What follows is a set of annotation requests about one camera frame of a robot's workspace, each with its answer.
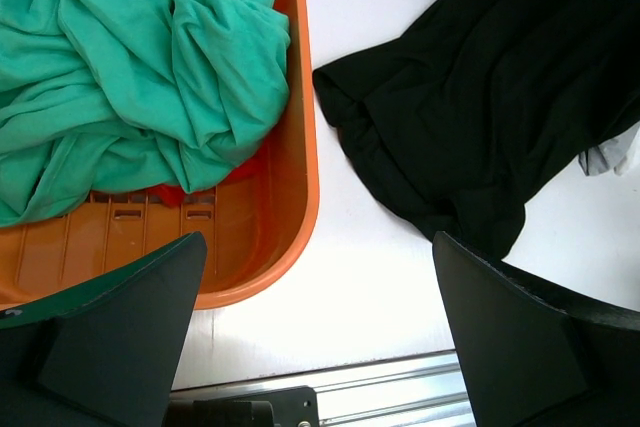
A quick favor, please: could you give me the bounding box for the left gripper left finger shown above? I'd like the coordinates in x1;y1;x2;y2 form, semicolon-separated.
1;232;207;426

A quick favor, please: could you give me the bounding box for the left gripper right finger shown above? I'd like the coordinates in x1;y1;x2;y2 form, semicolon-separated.
433;232;639;426

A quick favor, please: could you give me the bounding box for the red tank top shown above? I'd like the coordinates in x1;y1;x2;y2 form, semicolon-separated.
145;148;264;208

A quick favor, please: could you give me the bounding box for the black tank top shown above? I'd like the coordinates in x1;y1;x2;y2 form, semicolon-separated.
313;0;639;258

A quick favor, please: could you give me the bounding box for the green tank top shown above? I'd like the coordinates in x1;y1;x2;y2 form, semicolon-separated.
1;0;291;227

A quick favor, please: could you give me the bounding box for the grey tank top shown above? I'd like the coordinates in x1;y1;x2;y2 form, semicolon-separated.
578;132;639;176

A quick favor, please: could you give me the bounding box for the orange plastic basket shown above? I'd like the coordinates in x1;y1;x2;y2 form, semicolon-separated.
1;0;319;309

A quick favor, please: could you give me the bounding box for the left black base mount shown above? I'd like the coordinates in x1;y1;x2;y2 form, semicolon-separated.
163;386;320;427

